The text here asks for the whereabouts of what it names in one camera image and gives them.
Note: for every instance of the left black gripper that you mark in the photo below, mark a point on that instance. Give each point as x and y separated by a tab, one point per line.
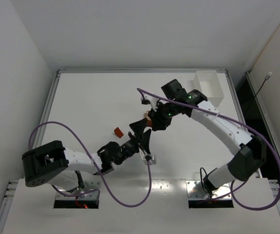
138	142

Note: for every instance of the white plastic bin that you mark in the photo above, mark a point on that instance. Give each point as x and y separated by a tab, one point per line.
207	82

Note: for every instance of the aluminium frame rail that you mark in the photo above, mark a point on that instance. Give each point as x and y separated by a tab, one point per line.
142	70

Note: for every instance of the orange arch wood block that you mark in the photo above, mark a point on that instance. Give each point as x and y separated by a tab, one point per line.
149	122

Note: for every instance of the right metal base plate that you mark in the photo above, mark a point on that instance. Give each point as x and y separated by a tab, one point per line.
195	192

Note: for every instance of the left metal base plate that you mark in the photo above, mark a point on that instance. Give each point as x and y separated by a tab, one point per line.
90	192

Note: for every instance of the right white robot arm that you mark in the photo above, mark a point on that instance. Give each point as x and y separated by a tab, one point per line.
248	150

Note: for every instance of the orange wedge wood block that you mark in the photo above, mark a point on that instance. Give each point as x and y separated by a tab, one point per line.
118	132

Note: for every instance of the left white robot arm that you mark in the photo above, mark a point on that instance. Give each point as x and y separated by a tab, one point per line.
55	164

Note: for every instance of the metal base plate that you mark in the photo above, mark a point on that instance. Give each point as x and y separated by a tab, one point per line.
90	192
195	192

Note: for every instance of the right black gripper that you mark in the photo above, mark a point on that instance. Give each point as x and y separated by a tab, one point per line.
153	119

